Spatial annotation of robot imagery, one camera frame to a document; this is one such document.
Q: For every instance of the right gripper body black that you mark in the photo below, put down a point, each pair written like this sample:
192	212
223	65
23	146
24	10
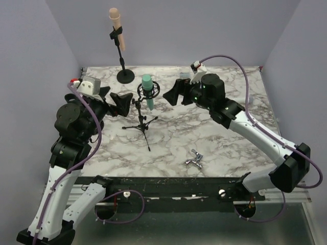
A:
196	92

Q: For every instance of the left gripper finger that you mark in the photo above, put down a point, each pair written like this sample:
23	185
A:
122	104
103	92

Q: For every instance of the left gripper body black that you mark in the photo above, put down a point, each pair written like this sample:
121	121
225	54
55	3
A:
100	108

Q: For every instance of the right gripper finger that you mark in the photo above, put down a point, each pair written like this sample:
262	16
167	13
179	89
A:
171	97
180	85

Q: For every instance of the green microphone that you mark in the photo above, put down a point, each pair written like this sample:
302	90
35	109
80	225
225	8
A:
147	85

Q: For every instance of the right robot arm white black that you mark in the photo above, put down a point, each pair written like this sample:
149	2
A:
289	159

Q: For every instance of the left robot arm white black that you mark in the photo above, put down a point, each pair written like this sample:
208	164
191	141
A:
77	121

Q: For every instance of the black tall round-base stand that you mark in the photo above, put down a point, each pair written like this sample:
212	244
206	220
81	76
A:
124	76

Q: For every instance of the peach microphone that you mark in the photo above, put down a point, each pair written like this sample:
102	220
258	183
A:
115	16

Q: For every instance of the clear plastic screw box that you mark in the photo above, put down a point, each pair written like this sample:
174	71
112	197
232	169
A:
184	75

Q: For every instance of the chrome faucet tap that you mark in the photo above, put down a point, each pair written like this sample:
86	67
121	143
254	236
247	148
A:
196	160

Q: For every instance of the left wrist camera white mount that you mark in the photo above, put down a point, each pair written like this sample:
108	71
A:
87	86

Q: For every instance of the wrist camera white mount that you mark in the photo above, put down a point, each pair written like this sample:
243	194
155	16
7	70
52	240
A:
87	86
199	71

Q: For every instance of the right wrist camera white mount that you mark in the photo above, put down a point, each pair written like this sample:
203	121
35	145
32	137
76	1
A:
199	71

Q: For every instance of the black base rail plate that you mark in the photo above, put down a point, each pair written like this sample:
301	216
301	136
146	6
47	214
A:
171	195

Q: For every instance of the aluminium frame rail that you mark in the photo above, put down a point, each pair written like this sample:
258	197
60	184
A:
295	195

